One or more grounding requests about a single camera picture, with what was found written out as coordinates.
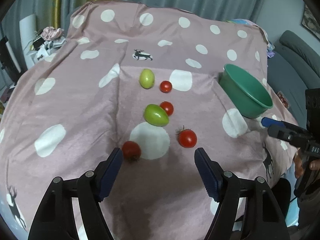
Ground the grey sofa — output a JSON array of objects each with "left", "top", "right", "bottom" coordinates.
[{"left": 267, "top": 30, "right": 319, "bottom": 128}]

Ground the right forearm grey sleeve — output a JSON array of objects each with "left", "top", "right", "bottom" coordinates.
[{"left": 298, "top": 188, "right": 319, "bottom": 229}]

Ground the framed wall picture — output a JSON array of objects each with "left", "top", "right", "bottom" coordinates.
[{"left": 302, "top": 4, "right": 320, "bottom": 40}]

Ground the pale green far fruit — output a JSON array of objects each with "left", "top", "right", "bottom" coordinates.
[{"left": 139, "top": 69, "right": 155, "bottom": 89}]

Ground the green plastic bowl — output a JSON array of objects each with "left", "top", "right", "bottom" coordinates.
[{"left": 219, "top": 64, "right": 273, "bottom": 119}]

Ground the red tomato with stem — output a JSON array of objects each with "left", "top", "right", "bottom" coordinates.
[{"left": 176, "top": 127, "right": 197, "bottom": 148}]

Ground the pink polka dot cloth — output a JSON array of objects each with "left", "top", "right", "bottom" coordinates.
[{"left": 1, "top": 2, "right": 296, "bottom": 239}]

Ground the right hand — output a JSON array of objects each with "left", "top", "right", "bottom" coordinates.
[{"left": 292, "top": 149, "right": 320, "bottom": 179}]

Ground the snack packet on sofa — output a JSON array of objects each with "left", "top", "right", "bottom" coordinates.
[{"left": 277, "top": 91, "right": 290, "bottom": 109}]

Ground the green oval fruit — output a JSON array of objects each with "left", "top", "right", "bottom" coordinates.
[{"left": 144, "top": 104, "right": 169, "bottom": 127}]

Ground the pile of clothes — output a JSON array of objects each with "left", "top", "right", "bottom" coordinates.
[{"left": 27, "top": 27, "right": 66, "bottom": 63}]

